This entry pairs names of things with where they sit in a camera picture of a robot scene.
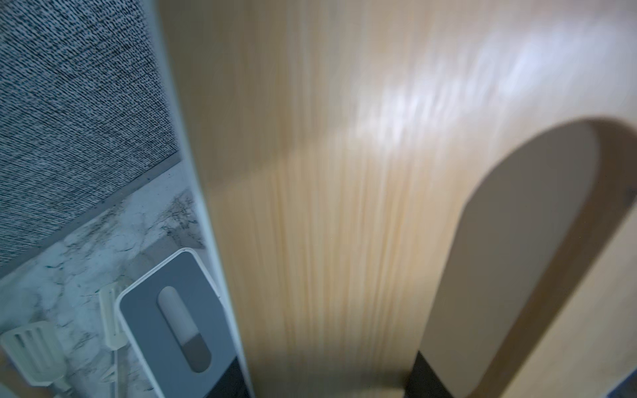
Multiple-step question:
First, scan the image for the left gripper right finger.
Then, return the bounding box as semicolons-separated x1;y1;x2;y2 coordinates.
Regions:
404;352;453;398

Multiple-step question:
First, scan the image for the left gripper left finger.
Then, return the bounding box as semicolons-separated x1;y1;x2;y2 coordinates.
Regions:
206;358;249;398

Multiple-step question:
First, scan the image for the bamboo lid tissue box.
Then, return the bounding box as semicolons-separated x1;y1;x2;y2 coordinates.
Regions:
144;1;636;397

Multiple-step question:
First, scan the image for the back grey lid tissue box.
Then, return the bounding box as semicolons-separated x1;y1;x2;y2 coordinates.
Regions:
115;248;238;397

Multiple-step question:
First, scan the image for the white slotted spatula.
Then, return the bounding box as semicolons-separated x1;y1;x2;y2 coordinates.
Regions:
1;321;75;396

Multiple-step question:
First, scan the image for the white spatula metal handle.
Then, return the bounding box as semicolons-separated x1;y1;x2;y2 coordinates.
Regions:
99;282;129;397

